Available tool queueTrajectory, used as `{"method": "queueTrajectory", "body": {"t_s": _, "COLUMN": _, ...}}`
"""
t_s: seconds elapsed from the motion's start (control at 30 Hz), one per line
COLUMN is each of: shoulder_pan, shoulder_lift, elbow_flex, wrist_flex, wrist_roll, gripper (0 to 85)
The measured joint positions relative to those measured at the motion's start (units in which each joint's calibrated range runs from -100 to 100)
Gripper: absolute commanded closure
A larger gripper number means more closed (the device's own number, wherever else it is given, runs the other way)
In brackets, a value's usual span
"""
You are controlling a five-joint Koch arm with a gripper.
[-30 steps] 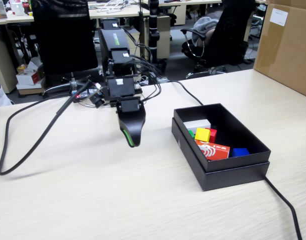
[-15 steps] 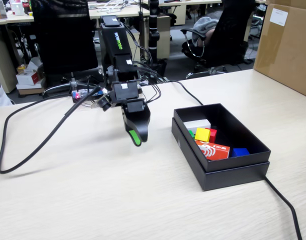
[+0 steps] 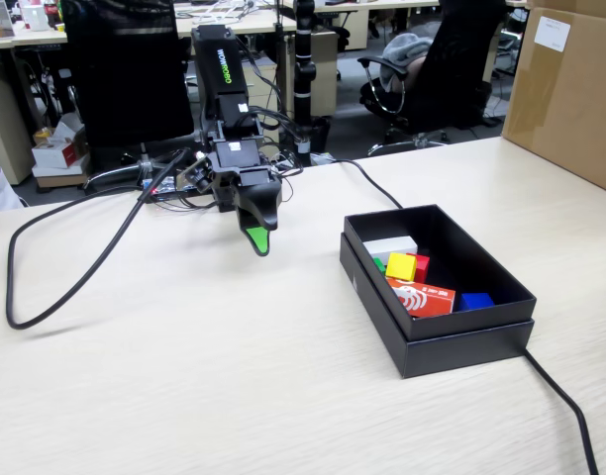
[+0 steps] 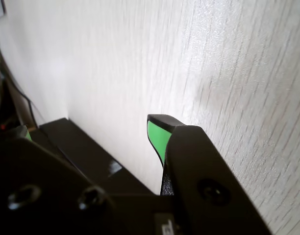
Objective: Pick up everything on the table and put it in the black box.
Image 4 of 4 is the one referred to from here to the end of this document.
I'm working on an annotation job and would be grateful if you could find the black box lid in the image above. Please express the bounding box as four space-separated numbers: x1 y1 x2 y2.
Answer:
51 117 156 196

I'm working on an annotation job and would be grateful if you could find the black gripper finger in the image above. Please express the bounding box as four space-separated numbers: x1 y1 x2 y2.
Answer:
147 114 273 235
0 124 121 235

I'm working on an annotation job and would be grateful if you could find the thin dark hanging cable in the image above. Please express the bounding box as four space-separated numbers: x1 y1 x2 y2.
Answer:
5 79 42 129

